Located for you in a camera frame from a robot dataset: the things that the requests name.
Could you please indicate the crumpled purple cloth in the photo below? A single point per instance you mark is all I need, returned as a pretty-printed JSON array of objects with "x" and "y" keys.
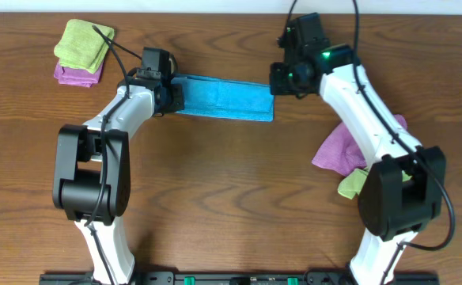
[{"x": 339, "y": 152}]

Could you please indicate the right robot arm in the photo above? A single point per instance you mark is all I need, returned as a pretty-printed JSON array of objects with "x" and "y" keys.
[{"x": 404, "y": 190}]

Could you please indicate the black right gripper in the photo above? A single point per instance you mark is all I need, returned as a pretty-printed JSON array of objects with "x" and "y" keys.
[{"x": 277, "y": 81}]

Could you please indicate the folded purple cloth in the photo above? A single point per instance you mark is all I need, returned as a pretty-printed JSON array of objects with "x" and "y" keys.
[{"x": 76, "y": 77}]

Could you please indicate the folded green cloth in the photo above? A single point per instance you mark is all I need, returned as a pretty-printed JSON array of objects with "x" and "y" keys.
[{"x": 81, "y": 47}]

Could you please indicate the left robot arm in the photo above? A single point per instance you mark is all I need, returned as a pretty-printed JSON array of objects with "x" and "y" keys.
[{"x": 92, "y": 178}]

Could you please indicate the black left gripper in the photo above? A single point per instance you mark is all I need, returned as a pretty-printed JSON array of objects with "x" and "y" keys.
[{"x": 176, "y": 97}]

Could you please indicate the blue microfiber cloth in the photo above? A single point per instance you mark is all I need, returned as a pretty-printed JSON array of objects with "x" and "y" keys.
[{"x": 226, "y": 99}]

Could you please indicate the crumpled green cloth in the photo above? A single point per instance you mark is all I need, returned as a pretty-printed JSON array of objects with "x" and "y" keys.
[{"x": 352, "y": 185}]

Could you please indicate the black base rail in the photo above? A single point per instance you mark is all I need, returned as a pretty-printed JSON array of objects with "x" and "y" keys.
[{"x": 170, "y": 278}]

